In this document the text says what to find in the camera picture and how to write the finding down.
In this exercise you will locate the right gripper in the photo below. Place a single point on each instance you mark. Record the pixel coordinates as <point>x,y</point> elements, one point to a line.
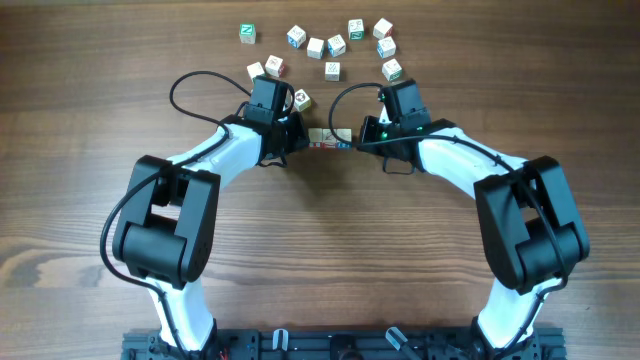
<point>369,126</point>

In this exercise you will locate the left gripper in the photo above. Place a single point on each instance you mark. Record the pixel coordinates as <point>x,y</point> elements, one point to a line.
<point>302,139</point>

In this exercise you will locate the wooden block red U side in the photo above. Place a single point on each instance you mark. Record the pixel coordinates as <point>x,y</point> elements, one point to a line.
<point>315,137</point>

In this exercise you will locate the wooden block red pattern top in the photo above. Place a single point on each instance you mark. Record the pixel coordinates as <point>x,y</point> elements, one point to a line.
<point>328,139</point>

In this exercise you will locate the wooden block blue H side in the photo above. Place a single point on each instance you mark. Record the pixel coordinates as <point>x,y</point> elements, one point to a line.
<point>344,140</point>

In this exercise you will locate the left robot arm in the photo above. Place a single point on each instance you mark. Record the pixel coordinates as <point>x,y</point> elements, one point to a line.
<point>160,234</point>

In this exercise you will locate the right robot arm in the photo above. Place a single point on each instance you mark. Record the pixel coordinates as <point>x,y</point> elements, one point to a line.
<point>532,232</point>

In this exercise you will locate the wooden block yellow side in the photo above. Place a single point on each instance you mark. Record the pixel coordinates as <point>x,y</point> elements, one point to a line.
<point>302,100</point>

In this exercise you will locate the wooden block green side right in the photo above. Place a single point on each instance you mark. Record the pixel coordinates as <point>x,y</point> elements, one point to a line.
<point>392,70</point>

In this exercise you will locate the wooden block shell top red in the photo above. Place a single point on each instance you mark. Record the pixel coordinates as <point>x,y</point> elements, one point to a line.
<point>274,66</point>

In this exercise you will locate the wooden block green side left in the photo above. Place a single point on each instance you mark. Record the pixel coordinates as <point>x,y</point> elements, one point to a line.
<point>254,70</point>

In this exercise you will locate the wooden block M top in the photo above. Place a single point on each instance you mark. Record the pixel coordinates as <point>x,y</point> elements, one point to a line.
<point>332,71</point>

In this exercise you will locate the plain white wooden block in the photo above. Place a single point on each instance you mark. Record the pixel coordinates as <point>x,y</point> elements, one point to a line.
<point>315,48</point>

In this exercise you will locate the wooden block blue P side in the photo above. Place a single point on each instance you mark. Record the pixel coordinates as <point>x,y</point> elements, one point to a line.
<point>386,47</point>

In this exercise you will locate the wooden block blue X side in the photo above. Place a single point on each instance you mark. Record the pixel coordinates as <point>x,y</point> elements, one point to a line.
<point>336,45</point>

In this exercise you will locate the wooden block green Z top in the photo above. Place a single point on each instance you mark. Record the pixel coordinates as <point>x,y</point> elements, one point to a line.
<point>247,33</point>

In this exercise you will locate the wooden block green Z side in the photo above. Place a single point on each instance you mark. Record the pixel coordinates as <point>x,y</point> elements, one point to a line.
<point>356,29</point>

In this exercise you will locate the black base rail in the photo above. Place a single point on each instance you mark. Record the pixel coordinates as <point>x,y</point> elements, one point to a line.
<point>437,343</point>

